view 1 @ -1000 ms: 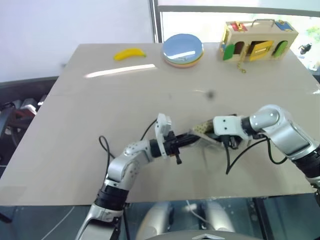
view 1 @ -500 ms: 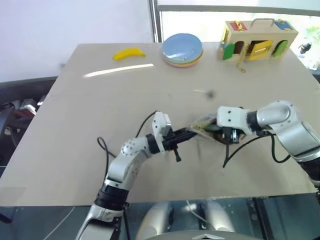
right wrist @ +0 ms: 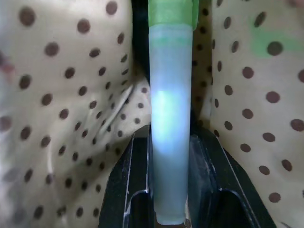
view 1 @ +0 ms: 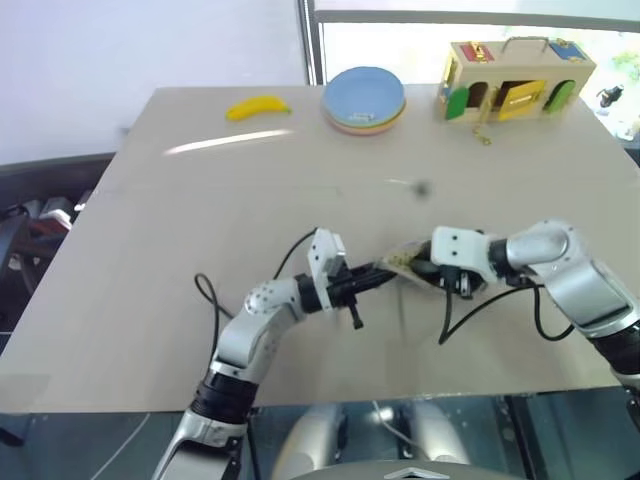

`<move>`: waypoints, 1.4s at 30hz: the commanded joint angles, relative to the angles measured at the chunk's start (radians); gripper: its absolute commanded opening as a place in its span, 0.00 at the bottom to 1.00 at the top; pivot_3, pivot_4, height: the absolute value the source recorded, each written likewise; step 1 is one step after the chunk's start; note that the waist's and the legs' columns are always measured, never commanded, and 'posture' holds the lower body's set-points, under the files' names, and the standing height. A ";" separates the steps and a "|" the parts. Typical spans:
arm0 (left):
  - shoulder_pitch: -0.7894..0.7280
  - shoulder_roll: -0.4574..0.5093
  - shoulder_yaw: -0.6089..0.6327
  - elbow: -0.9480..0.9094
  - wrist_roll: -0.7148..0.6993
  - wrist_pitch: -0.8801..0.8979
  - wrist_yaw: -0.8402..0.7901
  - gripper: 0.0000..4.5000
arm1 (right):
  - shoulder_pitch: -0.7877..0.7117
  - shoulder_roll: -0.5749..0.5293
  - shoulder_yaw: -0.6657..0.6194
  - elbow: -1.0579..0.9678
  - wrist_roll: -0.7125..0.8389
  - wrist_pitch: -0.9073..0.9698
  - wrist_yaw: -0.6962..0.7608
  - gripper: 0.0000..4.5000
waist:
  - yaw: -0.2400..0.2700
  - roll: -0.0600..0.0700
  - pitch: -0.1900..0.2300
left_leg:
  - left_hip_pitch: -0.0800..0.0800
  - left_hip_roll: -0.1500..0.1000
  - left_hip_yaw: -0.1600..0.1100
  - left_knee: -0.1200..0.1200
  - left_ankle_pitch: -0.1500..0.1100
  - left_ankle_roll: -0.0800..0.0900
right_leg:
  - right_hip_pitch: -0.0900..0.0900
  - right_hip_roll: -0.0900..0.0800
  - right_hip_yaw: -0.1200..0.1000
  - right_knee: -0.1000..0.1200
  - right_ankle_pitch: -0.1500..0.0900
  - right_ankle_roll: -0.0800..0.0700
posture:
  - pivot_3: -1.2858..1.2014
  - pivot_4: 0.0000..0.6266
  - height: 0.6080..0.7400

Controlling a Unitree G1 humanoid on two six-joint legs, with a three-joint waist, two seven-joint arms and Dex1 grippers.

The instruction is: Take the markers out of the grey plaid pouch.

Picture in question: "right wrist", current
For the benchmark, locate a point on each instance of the green marker with translucent cap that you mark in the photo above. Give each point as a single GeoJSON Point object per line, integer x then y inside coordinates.
{"type": "Point", "coordinates": [169, 118]}

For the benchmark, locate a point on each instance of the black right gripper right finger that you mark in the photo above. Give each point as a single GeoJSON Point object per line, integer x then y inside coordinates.
{"type": "Point", "coordinates": [228, 190]}

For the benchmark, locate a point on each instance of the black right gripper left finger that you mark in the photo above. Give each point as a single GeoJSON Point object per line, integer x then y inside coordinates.
{"type": "Point", "coordinates": [123, 185]}

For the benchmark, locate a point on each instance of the pouch with polka dot lining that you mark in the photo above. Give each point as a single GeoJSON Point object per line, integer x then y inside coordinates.
{"type": "Point", "coordinates": [59, 107]}

